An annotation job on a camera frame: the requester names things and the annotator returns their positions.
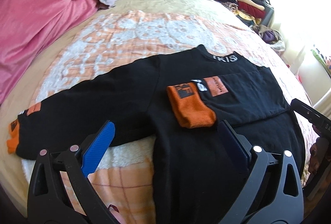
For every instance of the black orange sweatshirt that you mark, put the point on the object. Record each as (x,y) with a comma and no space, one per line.
(179,99)

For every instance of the bag of clothes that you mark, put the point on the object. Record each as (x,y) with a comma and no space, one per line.
(270,36)

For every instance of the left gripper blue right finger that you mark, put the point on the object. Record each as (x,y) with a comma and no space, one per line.
(236,146)

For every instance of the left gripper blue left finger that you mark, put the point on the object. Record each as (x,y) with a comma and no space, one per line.
(92,155)

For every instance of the green floral fabric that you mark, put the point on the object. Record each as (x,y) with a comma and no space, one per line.
(322,59)

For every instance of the orange white fleece blanket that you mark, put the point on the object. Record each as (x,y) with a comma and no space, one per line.
(133,29)

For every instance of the white curtain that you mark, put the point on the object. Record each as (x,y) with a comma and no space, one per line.
(302,24)

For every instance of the right hand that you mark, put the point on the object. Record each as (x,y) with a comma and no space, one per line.
(319,151)

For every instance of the pink blanket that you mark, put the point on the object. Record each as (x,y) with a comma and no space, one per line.
(30,26)

